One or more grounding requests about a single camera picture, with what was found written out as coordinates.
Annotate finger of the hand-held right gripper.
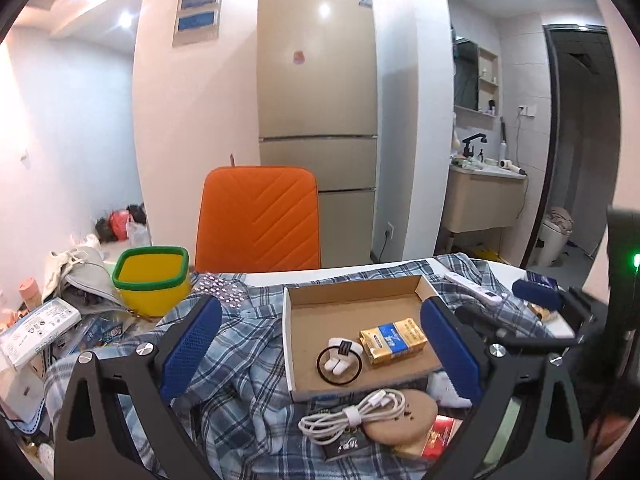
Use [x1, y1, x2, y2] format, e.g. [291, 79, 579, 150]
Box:
[454, 305, 583, 353]
[511, 280, 598, 333]

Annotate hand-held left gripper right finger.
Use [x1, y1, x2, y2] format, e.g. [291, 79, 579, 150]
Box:
[420, 297, 588, 480]

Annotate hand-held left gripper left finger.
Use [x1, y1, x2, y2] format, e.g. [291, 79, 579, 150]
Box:
[54, 296, 223, 480]

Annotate yellow blue tissue packet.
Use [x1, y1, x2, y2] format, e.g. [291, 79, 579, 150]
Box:
[359, 316, 428, 370]

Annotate shallow cardboard box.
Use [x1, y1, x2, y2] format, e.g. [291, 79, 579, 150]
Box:
[282, 274, 453, 403]

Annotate white printed packet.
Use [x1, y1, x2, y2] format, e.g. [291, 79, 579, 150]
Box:
[0, 297, 82, 371]

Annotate dark blue small box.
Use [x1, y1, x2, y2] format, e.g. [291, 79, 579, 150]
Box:
[524, 271, 561, 288]

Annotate white sock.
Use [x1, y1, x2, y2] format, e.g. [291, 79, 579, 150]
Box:
[427, 372, 473, 408]

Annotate white bin with clothes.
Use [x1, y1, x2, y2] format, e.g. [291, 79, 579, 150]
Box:
[532, 207, 576, 267]

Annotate blue plaid shirt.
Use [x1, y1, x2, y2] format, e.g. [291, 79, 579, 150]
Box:
[42, 252, 556, 480]

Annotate rhinestone sticker sheet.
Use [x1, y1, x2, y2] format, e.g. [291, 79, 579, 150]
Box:
[192, 274, 248, 308]

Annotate white remote control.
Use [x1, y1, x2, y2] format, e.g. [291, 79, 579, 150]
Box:
[444, 271, 503, 306]

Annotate yellow basket with green rim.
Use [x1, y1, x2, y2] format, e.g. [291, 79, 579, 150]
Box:
[111, 246, 192, 318]

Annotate orange red small box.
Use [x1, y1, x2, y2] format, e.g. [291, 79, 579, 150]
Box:
[395, 414, 463, 461]

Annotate blue printed packets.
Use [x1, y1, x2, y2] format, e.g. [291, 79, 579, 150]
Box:
[65, 315, 132, 356]

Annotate beige sink vanity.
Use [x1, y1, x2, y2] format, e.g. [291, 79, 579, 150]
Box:
[442, 160, 528, 233]

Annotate small white socks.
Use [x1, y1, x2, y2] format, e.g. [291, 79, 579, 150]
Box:
[320, 337, 363, 377]

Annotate white plastic bag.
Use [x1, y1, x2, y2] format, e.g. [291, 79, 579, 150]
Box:
[125, 220, 151, 247]

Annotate grey white handbag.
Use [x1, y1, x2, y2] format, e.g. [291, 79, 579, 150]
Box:
[42, 247, 126, 311]

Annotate orange quilted chair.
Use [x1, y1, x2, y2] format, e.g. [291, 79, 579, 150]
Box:
[194, 166, 322, 273]

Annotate red plastic bag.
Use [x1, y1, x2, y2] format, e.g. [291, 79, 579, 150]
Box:
[109, 210, 133, 241]

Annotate black card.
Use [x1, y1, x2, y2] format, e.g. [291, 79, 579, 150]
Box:
[320, 432, 373, 462]

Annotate black faucet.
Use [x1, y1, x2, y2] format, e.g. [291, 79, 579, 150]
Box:
[461, 132, 487, 161]

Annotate pink cup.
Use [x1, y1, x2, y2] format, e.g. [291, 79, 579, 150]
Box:
[19, 280, 43, 311]

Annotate white cloth with blue trim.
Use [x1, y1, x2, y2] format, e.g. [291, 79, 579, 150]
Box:
[0, 360, 66, 443]

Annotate bathroom mirror cabinet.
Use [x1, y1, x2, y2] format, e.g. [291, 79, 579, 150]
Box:
[452, 37, 501, 117]

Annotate beige three-door fridge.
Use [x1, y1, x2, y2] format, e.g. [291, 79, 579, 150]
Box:
[256, 0, 378, 268]

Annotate coiled white cable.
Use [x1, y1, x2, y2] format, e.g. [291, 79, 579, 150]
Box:
[299, 389, 407, 445]

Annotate black hair tie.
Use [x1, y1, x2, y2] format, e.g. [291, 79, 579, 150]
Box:
[316, 345, 363, 386]

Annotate black door frame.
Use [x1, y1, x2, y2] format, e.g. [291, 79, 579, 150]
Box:
[542, 25, 621, 263]

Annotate wall electrical panel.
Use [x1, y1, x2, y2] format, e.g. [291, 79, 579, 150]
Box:
[171, 0, 225, 48]

